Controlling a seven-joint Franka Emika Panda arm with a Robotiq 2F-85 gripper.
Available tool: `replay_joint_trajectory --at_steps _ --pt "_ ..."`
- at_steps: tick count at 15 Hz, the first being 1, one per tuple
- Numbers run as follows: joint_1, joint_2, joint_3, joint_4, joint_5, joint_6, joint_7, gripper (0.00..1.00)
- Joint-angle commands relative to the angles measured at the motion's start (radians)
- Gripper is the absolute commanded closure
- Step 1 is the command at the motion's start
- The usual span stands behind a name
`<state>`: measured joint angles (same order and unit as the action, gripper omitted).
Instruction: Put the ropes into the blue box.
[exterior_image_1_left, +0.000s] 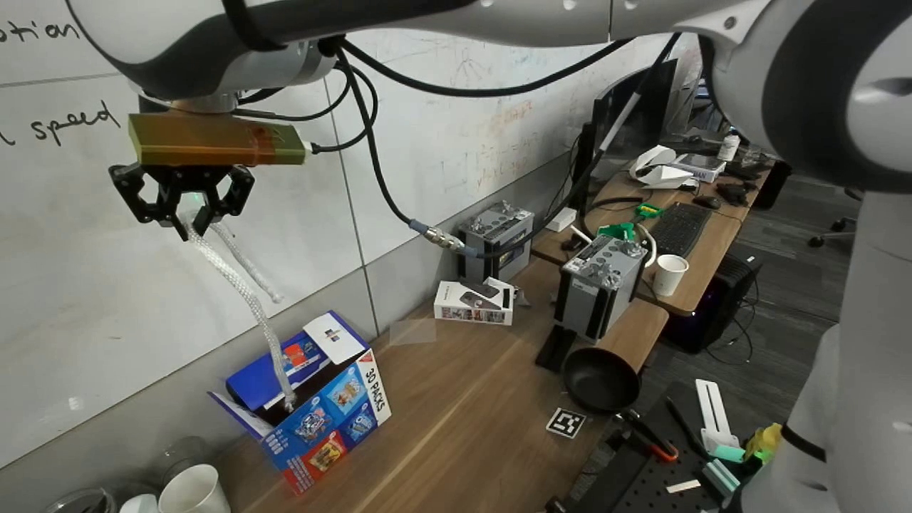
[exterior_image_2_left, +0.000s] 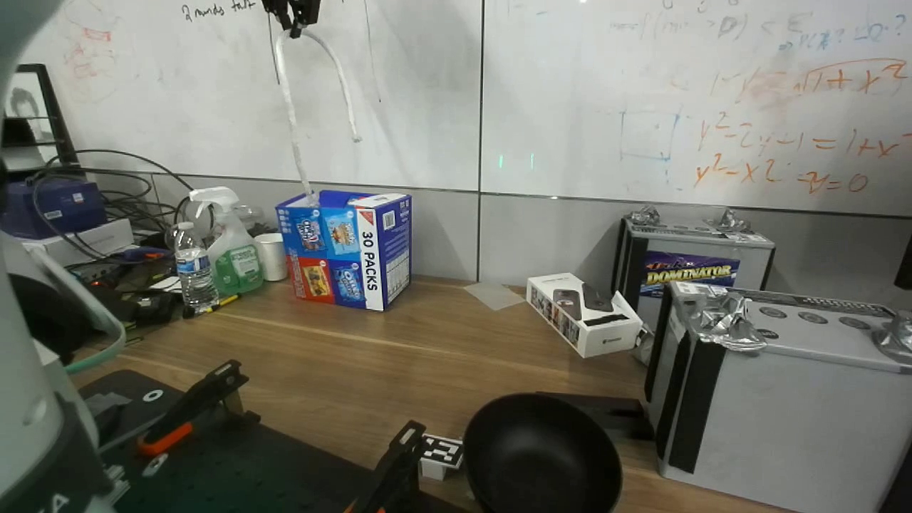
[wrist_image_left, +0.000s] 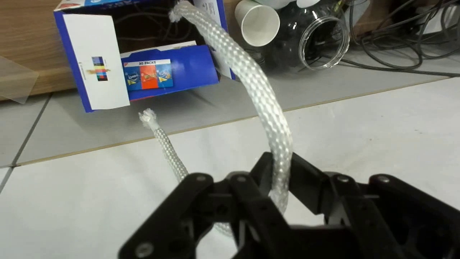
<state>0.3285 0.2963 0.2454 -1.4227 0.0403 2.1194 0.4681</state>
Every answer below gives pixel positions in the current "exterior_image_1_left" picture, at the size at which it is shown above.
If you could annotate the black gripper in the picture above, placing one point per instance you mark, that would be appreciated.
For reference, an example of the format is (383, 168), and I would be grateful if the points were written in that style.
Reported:
(185, 179)

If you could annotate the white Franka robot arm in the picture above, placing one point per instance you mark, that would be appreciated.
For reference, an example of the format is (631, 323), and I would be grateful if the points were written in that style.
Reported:
(807, 75)

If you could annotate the blue snack packs box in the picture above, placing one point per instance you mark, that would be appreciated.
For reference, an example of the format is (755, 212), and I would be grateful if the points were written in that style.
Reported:
(332, 416)

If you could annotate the white product box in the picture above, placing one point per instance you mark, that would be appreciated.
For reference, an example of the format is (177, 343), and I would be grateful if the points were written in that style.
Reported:
(470, 302)

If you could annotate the small white adapter box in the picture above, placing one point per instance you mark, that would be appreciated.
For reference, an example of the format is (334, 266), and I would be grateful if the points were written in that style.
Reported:
(559, 218)

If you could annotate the small white mug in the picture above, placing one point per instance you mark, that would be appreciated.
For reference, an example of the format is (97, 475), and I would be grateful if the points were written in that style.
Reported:
(140, 505)

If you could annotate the grey case with sticker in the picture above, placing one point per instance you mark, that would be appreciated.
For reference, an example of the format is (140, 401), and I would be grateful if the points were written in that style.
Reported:
(499, 236)

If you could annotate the grey bowl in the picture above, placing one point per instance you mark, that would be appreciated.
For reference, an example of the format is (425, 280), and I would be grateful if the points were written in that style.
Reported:
(81, 501)

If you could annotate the black flat block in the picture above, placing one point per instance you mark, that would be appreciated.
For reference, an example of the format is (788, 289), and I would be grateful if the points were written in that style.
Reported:
(554, 346)

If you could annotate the grey black metal case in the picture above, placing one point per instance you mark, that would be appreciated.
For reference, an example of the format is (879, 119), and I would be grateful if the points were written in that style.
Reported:
(600, 285)

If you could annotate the black white fiducial tag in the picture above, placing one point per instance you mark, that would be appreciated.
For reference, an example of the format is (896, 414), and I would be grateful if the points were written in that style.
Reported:
(564, 421)

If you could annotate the black bowl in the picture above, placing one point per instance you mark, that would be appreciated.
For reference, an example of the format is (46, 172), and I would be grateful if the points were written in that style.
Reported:
(600, 380)

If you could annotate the black framed monitor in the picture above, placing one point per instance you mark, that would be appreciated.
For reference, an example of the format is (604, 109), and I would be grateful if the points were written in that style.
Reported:
(656, 104)

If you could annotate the white paper cup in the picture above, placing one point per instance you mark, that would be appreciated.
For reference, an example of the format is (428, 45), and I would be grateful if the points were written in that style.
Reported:
(670, 273)

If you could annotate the black keyboard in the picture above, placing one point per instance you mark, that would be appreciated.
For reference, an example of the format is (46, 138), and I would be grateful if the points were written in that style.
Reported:
(680, 228)

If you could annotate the wooden side desk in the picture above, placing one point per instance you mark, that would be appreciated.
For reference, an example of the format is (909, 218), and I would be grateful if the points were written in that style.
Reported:
(707, 256)

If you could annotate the black perforated base board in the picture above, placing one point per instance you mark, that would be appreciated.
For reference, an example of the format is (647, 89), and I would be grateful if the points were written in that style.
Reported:
(637, 484)

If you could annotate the black computer tower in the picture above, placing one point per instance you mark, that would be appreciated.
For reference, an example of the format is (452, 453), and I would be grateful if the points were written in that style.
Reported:
(715, 300)

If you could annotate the teal plastic block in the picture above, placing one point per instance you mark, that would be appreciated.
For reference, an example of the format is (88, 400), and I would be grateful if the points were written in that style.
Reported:
(730, 466)

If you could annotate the yellow green bottle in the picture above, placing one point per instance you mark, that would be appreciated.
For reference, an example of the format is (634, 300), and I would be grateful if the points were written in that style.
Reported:
(764, 443)

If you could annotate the amber wrist camera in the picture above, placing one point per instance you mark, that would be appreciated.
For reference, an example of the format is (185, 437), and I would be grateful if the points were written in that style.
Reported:
(215, 142)

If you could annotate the white plastic bracket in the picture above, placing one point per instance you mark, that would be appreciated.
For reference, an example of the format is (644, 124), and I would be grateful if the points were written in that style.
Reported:
(714, 414)

